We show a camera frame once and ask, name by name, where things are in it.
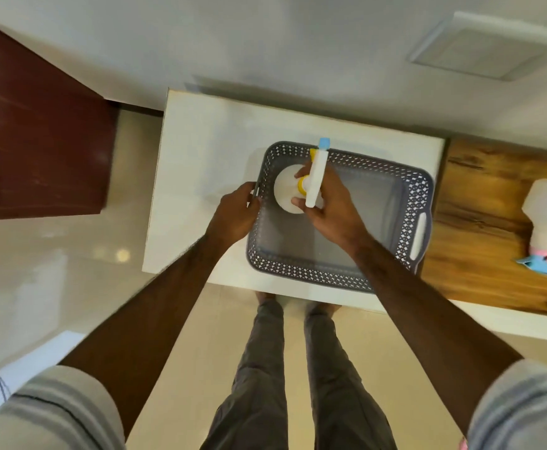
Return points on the person's right hand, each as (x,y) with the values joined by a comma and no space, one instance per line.
(337,213)

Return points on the person's left hand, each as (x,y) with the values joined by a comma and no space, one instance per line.
(230,217)

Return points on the person's right thumb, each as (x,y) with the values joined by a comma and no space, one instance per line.
(301,202)

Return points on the person's left thumb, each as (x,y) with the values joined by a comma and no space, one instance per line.
(254,208)

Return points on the white spray bottle yellow collar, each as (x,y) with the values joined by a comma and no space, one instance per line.
(285,187)

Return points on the grey perforated plastic basket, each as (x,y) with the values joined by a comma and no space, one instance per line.
(381,220)

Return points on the person's right forearm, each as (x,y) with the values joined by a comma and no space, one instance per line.
(423,323)

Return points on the person's left forearm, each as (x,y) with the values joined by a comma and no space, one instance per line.
(147,318)

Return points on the person's left foot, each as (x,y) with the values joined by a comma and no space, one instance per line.
(265,297)

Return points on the person's foot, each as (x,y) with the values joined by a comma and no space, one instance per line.
(322,307)
(265,297)

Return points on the person's right foot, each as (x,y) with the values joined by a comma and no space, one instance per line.
(322,307)

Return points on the brown wooden board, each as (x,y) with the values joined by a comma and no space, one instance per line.
(480,229)

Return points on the grey trousers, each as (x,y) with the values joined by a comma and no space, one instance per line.
(259,398)

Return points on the dark brown wooden cabinet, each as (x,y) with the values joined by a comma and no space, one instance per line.
(34,135)

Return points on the person's left shirt sleeve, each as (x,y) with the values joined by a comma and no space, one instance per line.
(48,412)

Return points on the person's shirt sleeve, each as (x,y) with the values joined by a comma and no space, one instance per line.
(526,407)
(48,412)

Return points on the person's right shirt sleeve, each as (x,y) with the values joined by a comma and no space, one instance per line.
(526,407)

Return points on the white wall vent panel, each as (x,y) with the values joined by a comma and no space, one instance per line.
(487,49)

